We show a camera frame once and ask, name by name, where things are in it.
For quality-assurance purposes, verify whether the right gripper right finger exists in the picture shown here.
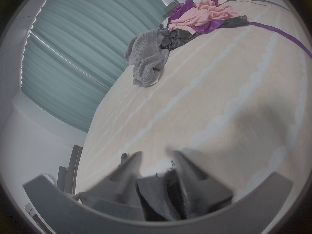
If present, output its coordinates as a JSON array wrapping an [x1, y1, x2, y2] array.
[[173, 150, 234, 218]]

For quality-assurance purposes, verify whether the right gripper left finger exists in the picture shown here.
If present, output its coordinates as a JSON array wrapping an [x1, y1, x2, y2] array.
[[82, 151, 144, 214]]

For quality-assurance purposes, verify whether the black T-shirt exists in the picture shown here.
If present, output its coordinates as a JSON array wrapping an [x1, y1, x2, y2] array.
[[73, 153, 189, 222]]

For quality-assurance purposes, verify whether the bed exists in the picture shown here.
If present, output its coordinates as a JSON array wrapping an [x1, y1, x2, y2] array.
[[76, 0, 312, 197]]

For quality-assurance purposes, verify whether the pile of clothes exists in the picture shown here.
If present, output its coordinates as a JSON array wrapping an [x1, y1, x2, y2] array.
[[160, 0, 312, 59]]

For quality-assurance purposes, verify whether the round woven basket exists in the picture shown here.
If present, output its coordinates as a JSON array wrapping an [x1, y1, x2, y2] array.
[[40, 172, 57, 183]]

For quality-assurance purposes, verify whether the blue-green curtain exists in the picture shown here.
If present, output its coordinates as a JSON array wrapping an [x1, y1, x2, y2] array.
[[21, 32, 110, 133], [30, 0, 171, 90]]

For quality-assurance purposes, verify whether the grey garment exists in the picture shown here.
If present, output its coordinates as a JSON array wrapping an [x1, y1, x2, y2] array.
[[125, 23, 171, 88]]

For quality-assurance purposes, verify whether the grey bedside table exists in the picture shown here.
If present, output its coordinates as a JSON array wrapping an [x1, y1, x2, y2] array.
[[164, 3, 181, 18]]

